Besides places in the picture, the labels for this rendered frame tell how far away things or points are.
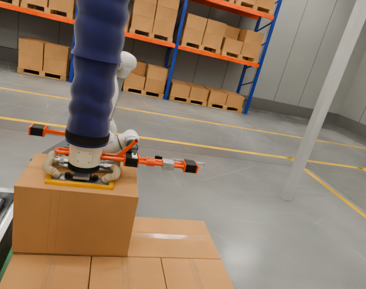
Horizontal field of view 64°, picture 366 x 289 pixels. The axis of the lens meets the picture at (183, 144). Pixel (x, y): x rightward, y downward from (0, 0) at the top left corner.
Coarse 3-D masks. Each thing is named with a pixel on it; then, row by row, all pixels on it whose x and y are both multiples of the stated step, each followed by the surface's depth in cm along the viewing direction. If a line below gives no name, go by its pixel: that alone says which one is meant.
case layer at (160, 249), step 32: (160, 224) 206; (192, 224) 214; (32, 256) 154; (64, 256) 159; (96, 256) 164; (128, 256) 170; (160, 256) 176; (192, 256) 182; (0, 288) 133; (32, 288) 137; (64, 288) 141; (96, 288) 145; (128, 288) 149; (160, 288) 154; (192, 288) 159; (224, 288) 164
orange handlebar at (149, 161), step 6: (48, 132) 176; (54, 132) 177; (60, 132) 178; (54, 150) 154; (60, 150) 154; (66, 150) 158; (102, 156) 159; (108, 156) 161; (144, 162) 165; (150, 162) 166; (156, 162) 167; (174, 162) 174; (180, 162) 175; (180, 168) 171; (198, 168) 175
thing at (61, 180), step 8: (48, 176) 150; (64, 176) 153; (72, 176) 155; (96, 176) 156; (56, 184) 148; (64, 184) 149; (72, 184) 149; (80, 184) 150; (88, 184) 152; (96, 184) 154; (104, 184) 155; (112, 184) 157
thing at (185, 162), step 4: (184, 160) 176; (184, 164) 172; (188, 164) 171; (192, 164) 173; (196, 164) 174; (184, 168) 170; (188, 168) 172; (192, 168) 173; (196, 168) 173; (184, 172) 171; (188, 172) 172; (192, 172) 173; (196, 172) 173
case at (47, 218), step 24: (120, 168) 181; (24, 192) 142; (48, 192) 144; (72, 192) 146; (96, 192) 150; (120, 192) 155; (24, 216) 146; (48, 216) 149; (72, 216) 151; (96, 216) 154; (120, 216) 157; (24, 240) 151; (48, 240) 154; (72, 240) 157; (96, 240) 160; (120, 240) 163
